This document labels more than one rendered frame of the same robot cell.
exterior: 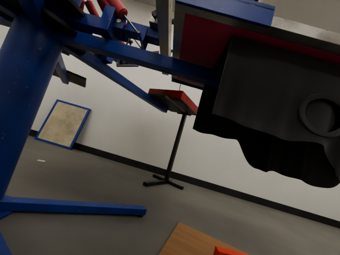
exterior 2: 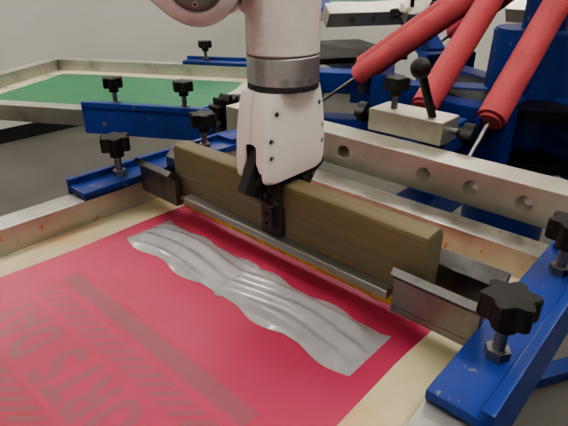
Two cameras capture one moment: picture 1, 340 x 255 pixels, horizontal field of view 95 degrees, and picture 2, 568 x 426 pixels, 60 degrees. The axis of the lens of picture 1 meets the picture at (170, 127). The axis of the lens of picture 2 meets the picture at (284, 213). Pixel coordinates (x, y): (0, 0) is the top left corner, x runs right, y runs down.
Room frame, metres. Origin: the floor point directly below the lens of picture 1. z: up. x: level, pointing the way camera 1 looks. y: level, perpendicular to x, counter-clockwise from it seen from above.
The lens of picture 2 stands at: (1.07, -0.49, 1.28)
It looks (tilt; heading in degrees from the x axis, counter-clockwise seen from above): 27 degrees down; 131
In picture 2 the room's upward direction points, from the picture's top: straight up
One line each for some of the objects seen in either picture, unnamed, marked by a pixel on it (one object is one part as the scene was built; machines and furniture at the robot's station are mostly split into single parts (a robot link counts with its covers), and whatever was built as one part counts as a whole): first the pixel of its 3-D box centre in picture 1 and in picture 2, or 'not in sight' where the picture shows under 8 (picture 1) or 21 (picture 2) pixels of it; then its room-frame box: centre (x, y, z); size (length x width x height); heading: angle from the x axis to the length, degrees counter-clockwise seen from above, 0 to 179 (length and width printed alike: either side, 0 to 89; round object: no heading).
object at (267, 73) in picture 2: not in sight; (287, 66); (0.73, -0.09, 1.18); 0.09 x 0.07 x 0.03; 89
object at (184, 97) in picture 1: (175, 102); not in sight; (1.96, 0.02, 1.06); 0.61 x 0.46 x 0.12; 149
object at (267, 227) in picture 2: not in sight; (265, 211); (0.73, -0.12, 1.03); 0.03 x 0.03 x 0.07; 89
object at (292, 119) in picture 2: not in sight; (283, 124); (0.73, -0.09, 1.12); 0.10 x 0.08 x 0.11; 89
